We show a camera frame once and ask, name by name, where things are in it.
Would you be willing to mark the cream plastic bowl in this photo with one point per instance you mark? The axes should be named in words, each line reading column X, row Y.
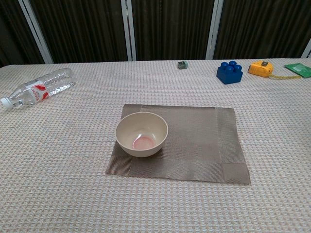
column 136, row 131

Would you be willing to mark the brown cloth mat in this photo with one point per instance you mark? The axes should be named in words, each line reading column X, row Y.
column 194, row 145

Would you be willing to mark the blue toy building block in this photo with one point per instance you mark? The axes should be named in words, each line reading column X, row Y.
column 229, row 74

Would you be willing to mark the dark folding partition screen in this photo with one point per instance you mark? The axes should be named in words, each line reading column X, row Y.
column 170, row 24

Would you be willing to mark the beige checked tablecloth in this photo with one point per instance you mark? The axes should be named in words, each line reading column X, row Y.
column 60, row 170

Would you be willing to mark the yellow tape measure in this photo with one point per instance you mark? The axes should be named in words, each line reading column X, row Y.
column 260, row 68

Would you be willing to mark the clear plastic water bottle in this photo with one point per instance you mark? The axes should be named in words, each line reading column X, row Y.
column 36, row 91

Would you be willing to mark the green circuit board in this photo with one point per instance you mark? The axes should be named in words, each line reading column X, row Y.
column 298, row 69

